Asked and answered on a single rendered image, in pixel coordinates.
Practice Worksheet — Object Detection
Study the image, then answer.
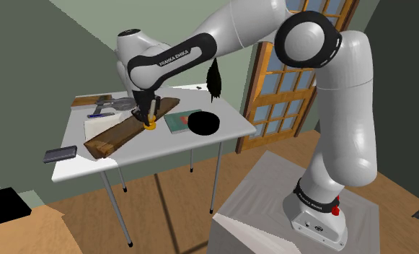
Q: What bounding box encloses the grey robot stand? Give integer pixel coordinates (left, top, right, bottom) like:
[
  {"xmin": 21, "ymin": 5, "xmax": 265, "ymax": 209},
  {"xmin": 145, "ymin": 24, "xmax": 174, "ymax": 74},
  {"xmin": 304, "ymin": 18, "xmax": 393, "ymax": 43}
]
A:
[{"xmin": 206, "ymin": 149, "xmax": 381, "ymax": 254}]

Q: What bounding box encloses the black round bowl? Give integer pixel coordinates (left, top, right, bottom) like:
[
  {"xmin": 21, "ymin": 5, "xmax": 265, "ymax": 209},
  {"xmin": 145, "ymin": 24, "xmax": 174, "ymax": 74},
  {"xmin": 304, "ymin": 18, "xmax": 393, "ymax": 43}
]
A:
[{"xmin": 188, "ymin": 110, "xmax": 221, "ymax": 136}]

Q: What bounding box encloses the grey metal kitchen tool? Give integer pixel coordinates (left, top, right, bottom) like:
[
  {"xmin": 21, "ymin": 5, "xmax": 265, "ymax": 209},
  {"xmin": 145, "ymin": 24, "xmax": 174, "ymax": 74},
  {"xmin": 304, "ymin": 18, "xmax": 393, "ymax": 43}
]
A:
[{"xmin": 92, "ymin": 97, "xmax": 136, "ymax": 115}]

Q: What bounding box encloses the white paper sheet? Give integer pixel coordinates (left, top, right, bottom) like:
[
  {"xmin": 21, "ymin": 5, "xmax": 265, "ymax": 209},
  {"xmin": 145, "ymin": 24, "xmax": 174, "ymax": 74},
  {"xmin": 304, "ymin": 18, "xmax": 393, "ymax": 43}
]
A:
[{"xmin": 84, "ymin": 111, "xmax": 126, "ymax": 140}]

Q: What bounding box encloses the wooden door with glass panes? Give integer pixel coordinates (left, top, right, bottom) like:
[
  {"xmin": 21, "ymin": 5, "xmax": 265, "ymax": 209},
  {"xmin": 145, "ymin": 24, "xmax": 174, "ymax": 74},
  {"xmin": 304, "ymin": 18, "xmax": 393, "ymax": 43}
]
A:
[{"xmin": 234, "ymin": 0, "xmax": 360, "ymax": 154}]

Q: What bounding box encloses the dark grey remote control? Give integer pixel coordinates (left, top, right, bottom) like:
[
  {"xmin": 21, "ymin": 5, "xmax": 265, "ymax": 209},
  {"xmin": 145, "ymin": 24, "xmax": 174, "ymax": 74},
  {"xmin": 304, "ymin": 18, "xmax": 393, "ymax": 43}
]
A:
[{"xmin": 42, "ymin": 145, "xmax": 79, "ymax": 165}]

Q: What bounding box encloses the white table with metal legs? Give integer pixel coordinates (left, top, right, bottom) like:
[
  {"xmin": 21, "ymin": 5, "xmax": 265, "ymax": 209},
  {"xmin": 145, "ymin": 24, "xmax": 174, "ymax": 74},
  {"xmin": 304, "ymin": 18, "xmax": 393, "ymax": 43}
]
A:
[{"xmin": 50, "ymin": 85, "xmax": 257, "ymax": 248}]

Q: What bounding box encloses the dark brown wooden plank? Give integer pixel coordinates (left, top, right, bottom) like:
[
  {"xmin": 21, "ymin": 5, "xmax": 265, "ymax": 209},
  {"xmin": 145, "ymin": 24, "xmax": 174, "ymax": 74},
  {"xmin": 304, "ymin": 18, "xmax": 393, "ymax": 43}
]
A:
[{"xmin": 84, "ymin": 97, "xmax": 181, "ymax": 160}]

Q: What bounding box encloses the brown wooden board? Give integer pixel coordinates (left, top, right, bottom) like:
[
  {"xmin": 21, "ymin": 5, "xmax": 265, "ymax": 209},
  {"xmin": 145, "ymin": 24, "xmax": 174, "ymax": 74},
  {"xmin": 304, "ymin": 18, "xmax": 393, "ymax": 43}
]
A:
[{"xmin": 71, "ymin": 93, "xmax": 113, "ymax": 108}]

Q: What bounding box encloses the black feather shaped thing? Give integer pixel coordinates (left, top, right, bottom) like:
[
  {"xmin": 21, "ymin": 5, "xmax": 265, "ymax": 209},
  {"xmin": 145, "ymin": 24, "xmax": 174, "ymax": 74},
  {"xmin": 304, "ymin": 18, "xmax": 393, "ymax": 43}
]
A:
[{"xmin": 206, "ymin": 57, "xmax": 223, "ymax": 104}]

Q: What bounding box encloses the teal book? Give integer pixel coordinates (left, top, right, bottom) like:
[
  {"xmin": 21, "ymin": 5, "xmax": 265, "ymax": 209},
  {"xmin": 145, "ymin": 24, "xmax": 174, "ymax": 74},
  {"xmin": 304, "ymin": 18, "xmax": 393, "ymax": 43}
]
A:
[{"xmin": 163, "ymin": 108, "xmax": 203, "ymax": 135}]

